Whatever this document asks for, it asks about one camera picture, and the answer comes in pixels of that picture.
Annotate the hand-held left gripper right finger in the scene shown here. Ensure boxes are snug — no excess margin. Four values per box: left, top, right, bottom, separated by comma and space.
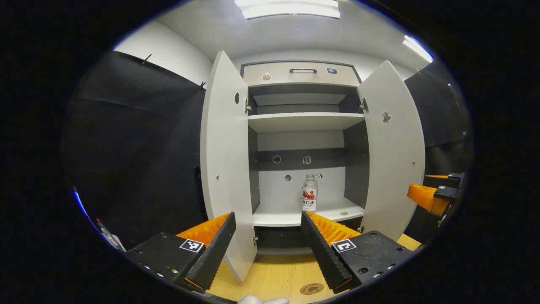
300, 210, 416, 295

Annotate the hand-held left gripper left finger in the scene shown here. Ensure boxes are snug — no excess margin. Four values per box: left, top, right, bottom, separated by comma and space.
126, 212, 237, 294

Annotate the white cabinet door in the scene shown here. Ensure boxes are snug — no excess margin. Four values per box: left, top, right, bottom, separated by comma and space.
356, 60, 426, 242
200, 51, 259, 282

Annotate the clear plastic bottle red label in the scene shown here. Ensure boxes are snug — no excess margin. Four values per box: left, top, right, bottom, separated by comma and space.
301, 174, 318, 212

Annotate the white and grey cabinet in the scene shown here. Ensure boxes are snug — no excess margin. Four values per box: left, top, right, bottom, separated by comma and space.
240, 60, 367, 256

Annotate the small red-capped bottle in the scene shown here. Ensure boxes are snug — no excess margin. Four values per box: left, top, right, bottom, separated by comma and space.
96, 218, 123, 250

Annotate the beige cabinet drawer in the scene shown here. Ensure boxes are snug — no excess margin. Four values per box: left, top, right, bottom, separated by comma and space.
243, 62, 361, 88

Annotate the black backdrop cloth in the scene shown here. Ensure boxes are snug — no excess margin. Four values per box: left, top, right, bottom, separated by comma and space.
61, 50, 208, 254
403, 59, 473, 243

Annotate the narrow ceiling light panel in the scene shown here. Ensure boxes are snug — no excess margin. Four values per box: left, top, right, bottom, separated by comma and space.
402, 35, 434, 63

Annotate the large ceiling light panel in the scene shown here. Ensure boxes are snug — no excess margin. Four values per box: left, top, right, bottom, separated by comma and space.
234, 0, 340, 20

